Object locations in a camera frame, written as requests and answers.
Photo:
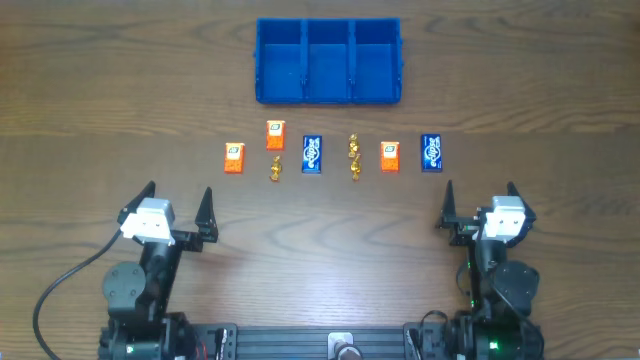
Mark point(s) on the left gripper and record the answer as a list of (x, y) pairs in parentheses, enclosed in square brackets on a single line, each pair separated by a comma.
[(189, 241)]

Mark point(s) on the blue tray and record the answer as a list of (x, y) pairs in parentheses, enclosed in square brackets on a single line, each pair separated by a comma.
[(327, 75)]

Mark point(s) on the blue candy pack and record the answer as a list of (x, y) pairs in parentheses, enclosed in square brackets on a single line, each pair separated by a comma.
[(311, 155), (431, 153)]

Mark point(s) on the orange candy box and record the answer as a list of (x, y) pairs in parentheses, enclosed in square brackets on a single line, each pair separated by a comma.
[(275, 136), (234, 159), (390, 157)]

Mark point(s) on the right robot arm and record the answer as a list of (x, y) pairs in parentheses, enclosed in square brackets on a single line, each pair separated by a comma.
[(500, 300)]

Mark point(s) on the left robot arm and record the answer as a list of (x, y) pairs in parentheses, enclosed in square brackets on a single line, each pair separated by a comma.
[(150, 280)]

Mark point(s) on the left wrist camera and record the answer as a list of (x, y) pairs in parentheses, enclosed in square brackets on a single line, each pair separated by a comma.
[(149, 220)]

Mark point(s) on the gold candy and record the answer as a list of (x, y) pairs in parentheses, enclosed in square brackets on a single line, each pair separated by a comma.
[(275, 169), (353, 145), (356, 167)]

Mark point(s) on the mounting rail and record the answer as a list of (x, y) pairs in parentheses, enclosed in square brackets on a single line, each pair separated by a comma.
[(290, 341)]

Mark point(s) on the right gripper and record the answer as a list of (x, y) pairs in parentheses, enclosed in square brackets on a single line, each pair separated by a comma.
[(462, 230)]

